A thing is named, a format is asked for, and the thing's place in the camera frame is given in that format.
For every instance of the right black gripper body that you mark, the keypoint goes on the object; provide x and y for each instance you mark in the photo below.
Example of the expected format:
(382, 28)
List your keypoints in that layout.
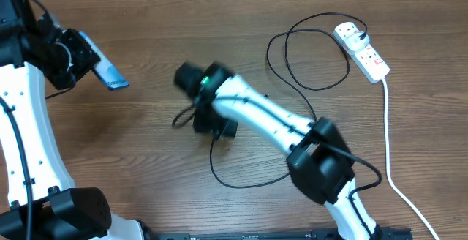
(210, 118)

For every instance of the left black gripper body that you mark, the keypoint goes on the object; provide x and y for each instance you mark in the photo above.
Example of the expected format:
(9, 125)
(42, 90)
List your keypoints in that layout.
(72, 58)

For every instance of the Samsung Galaxy smartphone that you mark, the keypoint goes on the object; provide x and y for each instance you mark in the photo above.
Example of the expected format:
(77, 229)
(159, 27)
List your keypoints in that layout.
(111, 78)

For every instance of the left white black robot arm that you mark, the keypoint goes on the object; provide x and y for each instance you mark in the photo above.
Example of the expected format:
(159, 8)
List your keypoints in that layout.
(44, 200)

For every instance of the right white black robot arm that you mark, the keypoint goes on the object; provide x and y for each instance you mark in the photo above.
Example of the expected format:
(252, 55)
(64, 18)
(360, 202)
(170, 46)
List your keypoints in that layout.
(318, 159)

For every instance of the white charger plug adapter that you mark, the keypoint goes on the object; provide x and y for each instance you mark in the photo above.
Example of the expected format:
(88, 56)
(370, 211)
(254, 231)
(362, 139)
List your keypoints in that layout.
(355, 43)

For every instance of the white power strip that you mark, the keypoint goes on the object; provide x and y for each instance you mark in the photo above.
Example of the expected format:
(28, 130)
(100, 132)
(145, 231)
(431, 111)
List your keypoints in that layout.
(368, 60)

